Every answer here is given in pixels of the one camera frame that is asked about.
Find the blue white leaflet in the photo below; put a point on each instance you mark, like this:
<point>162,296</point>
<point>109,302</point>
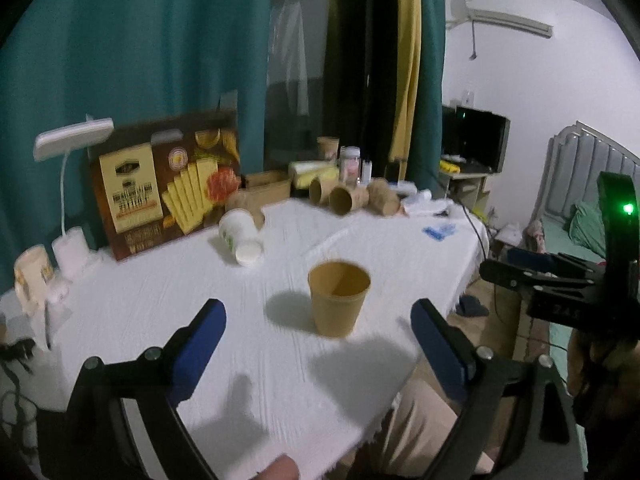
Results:
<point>440,233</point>

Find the white computer desk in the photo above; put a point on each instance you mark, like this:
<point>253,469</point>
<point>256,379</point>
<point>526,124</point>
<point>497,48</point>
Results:
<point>471,187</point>

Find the small white bottle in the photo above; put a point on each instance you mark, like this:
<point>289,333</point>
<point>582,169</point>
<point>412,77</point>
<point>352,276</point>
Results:
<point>366,172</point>

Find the lying brown cup back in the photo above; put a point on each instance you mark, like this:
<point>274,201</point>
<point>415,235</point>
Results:
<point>320,190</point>

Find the clear jar white lid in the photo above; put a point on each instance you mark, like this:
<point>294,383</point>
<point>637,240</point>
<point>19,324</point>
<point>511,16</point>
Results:
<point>349,165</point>

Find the white tablecloth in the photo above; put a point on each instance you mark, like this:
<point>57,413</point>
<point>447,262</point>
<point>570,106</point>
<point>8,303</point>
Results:
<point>274,385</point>

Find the yellow object on desk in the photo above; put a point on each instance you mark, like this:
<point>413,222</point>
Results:
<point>449,167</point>

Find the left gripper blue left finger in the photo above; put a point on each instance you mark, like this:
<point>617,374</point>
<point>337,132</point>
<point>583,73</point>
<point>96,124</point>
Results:
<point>92,438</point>

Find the right hand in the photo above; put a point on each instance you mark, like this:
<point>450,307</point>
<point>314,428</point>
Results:
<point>610,377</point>

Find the left hand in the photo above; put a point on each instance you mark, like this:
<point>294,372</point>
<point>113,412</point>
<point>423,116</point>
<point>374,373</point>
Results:
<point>282,468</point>

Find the teal left curtain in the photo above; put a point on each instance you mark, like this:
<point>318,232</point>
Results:
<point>128,60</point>

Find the green pillow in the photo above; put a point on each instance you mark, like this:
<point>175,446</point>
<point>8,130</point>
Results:
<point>587,228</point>

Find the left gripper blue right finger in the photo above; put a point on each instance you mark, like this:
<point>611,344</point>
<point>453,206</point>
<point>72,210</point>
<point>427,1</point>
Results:
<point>541,441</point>

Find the lying brown cup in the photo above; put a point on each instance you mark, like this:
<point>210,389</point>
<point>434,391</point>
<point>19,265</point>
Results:
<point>320,190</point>
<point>382,198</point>
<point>344,200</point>

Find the brown paper cup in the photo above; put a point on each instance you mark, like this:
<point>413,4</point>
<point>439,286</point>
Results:
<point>338,289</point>

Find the lying brown cup front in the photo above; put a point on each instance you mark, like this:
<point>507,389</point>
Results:
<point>344,200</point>

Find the teal curtain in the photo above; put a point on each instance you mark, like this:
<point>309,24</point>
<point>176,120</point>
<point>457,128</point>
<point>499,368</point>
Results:
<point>128,60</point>
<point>426,139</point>

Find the lying brown cup right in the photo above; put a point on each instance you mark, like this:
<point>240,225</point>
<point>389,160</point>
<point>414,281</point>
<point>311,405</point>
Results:
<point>382,198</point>

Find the yellow curtain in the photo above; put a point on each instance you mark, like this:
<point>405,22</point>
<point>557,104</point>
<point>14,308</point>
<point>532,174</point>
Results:
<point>408,69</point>

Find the brown cardboard tray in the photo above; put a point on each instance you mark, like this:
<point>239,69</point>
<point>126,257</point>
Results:
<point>269,187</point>

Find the brown cup at window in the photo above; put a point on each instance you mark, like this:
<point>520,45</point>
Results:
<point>328,147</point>

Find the white paper cup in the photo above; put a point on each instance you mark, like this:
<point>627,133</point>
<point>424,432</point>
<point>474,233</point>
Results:
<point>237,229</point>

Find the brown biscuit box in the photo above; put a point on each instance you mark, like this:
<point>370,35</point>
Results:
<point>157,182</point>

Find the black monitor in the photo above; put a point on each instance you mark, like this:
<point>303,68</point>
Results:
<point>474,139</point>

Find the white papers pile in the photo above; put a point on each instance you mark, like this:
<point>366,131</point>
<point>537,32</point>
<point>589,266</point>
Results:
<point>423,204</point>

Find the cream printed mug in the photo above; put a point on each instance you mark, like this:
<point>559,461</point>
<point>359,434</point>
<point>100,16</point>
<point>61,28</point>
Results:
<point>32,275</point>

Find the grey padded headboard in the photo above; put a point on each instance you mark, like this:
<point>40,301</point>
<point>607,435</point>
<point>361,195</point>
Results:
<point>575,158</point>

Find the teal right curtain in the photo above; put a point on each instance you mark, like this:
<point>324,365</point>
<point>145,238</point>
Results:
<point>426,139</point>

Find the yellow tissue pack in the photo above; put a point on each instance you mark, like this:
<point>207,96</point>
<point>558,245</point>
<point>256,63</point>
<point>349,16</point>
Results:
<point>303,173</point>

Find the white air conditioner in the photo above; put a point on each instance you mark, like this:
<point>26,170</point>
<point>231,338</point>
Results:
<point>462,13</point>

